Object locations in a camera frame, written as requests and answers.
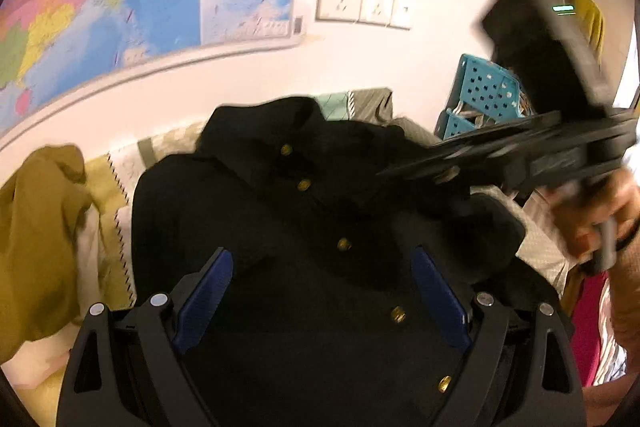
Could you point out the white wall switch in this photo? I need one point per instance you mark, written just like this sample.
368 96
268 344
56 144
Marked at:
402 9

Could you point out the black jacket with gold buttons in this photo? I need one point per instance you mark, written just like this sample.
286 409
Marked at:
320 227

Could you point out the white cloth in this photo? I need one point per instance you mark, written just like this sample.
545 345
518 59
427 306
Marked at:
92 252

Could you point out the beige patterned blanket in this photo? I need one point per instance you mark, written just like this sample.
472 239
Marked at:
112 187

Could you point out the blue perforated plastic basket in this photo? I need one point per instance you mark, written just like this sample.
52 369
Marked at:
482 92

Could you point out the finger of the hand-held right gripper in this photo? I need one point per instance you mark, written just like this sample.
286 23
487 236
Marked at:
495 134
450 169

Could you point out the grey-green cloth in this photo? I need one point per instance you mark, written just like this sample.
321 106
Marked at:
372 104

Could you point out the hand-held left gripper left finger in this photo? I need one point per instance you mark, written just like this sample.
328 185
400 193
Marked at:
206 294

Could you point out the mustard yellow hanging garment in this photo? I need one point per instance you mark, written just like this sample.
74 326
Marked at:
592 19

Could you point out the olive yellow cloth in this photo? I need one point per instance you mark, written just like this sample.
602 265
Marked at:
35 247

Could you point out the pink clothing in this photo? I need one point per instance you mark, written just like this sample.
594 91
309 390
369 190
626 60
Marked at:
587 327

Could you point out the person's right hand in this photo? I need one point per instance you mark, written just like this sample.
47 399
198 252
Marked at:
582 212

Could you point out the person's right forearm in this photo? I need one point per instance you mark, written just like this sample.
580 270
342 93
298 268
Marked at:
627 297

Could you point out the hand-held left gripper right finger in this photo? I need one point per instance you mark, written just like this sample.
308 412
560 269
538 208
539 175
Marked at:
440 299

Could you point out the mint patterned cloth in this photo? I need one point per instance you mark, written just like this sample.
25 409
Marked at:
334 104

